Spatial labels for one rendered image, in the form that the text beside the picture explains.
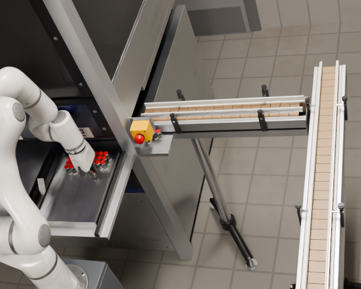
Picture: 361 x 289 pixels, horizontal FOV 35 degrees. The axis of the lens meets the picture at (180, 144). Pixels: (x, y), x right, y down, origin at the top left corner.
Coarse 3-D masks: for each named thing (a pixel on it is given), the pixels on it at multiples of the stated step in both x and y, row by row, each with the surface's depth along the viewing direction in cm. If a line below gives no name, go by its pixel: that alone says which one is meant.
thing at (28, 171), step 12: (24, 144) 260; (36, 144) 258; (48, 144) 256; (24, 156) 255; (36, 156) 253; (48, 156) 248; (24, 168) 250; (36, 168) 248; (24, 180) 245; (36, 180) 239
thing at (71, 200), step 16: (64, 160) 244; (112, 160) 239; (64, 176) 240; (112, 176) 230; (48, 192) 232; (64, 192) 234; (80, 192) 232; (96, 192) 229; (48, 208) 231; (64, 208) 228; (80, 208) 226; (96, 208) 224; (64, 224) 221; (80, 224) 219; (96, 224) 216
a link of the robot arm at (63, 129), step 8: (64, 112) 208; (56, 120) 206; (64, 120) 205; (72, 120) 208; (56, 128) 205; (64, 128) 206; (72, 128) 208; (56, 136) 209; (64, 136) 208; (72, 136) 210; (80, 136) 213; (64, 144) 212; (72, 144) 212
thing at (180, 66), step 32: (192, 32) 309; (160, 64) 272; (192, 64) 308; (160, 96) 264; (192, 96) 307; (160, 160) 262; (192, 160) 305; (192, 192) 304; (128, 224) 284; (160, 224) 278; (192, 224) 303
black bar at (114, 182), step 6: (120, 156) 236; (126, 156) 238; (120, 162) 234; (120, 168) 232; (114, 174) 230; (120, 174) 232; (114, 180) 228; (114, 186) 226; (108, 192) 225; (114, 192) 226; (108, 198) 223; (108, 204) 221; (102, 210) 220; (108, 210) 221; (102, 216) 218; (102, 222) 216; (96, 228) 215; (102, 228) 216; (96, 234) 213
